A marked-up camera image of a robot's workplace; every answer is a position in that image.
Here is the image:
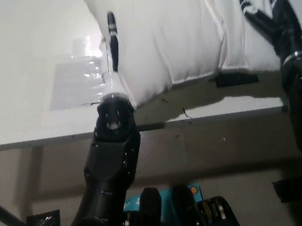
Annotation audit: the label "short dark thread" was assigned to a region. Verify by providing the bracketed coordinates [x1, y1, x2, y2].
[181, 106, 193, 120]

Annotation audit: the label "black slanted table leg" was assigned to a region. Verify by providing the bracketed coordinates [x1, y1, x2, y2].
[0, 192, 31, 226]

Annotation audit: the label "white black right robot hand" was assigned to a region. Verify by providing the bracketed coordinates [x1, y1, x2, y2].
[238, 0, 302, 65]

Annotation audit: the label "black robot legs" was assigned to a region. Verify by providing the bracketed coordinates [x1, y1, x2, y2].
[118, 178, 243, 226]

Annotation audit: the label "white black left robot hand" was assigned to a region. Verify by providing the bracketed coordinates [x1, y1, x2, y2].
[94, 11, 130, 98]

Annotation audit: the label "white square pillow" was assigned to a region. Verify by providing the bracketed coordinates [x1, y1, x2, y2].
[78, 0, 286, 114]

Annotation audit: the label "grey laminated sheet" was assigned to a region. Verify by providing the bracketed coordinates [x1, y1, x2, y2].
[45, 57, 108, 111]

